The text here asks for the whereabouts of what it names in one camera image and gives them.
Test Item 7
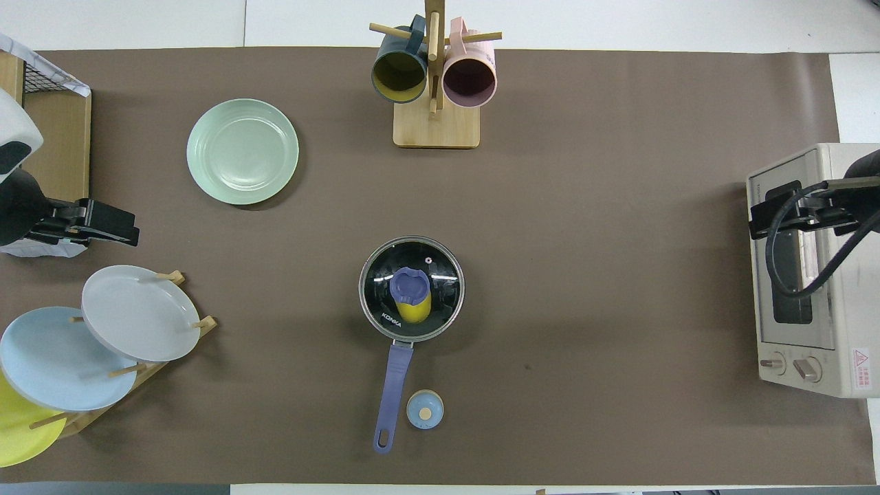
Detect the grey plate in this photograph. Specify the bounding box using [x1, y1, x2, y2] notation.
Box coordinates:
[81, 265, 201, 363]

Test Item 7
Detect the light blue plate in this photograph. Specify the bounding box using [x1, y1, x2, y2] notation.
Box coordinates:
[0, 307, 138, 412]

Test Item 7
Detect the dark teal mug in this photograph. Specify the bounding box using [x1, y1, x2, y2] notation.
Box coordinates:
[371, 15, 429, 105]

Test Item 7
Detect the wooden shelf with wire mesh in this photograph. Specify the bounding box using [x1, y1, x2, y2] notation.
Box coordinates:
[0, 52, 92, 243]

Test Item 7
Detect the white crumpled plastic sheet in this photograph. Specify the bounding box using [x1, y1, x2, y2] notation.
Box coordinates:
[0, 234, 89, 259]
[0, 33, 91, 97]

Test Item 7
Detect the pink ribbed mug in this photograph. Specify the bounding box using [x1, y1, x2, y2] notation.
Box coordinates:
[442, 17, 498, 109]

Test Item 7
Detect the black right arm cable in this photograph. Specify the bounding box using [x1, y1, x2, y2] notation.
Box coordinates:
[765, 180, 880, 298]

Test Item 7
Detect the black pot with purple handle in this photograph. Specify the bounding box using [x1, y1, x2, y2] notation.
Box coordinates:
[358, 236, 465, 454]

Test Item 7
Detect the beige toaster oven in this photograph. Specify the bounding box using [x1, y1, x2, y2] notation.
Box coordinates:
[747, 143, 880, 399]

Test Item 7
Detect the glass lid with purple knob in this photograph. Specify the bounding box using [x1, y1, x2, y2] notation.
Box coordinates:
[358, 236, 465, 343]

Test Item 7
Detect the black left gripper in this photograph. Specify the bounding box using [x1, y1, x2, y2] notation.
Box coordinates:
[27, 199, 140, 247]

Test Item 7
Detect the brown table mat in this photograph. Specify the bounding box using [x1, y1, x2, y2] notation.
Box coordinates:
[0, 47, 877, 485]

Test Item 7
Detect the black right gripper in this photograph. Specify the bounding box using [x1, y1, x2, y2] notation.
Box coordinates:
[748, 177, 860, 240]

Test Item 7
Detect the wooden mug tree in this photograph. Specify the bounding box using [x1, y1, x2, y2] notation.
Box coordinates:
[369, 0, 503, 149]

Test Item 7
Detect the wooden plate rack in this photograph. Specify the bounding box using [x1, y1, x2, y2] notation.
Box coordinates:
[27, 270, 218, 439]

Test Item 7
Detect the yellow lemon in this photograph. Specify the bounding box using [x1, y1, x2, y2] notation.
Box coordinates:
[390, 285, 432, 325]

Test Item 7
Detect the yellow plate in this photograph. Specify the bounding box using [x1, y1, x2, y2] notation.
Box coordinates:
[0, 371, 67, 468]

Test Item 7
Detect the light green plate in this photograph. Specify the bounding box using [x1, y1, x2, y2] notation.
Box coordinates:
[186, 98, 300, 206]

